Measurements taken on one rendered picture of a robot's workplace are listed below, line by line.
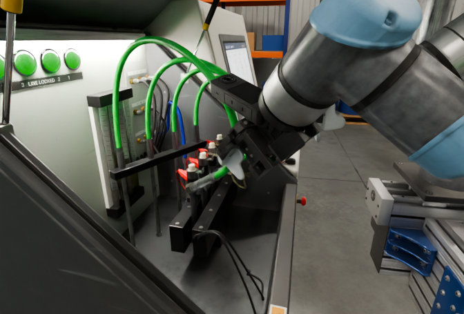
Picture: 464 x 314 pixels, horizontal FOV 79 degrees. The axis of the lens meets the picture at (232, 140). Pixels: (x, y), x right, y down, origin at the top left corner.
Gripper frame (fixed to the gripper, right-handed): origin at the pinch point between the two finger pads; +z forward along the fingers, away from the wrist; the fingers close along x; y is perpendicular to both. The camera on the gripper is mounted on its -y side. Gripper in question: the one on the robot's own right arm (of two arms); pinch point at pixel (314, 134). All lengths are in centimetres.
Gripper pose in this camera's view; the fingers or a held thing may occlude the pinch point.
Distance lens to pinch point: 61.6
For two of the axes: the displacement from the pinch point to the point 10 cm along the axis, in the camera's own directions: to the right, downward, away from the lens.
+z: 0.0, 9.4, 3.4
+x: 2.5, -3.3, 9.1
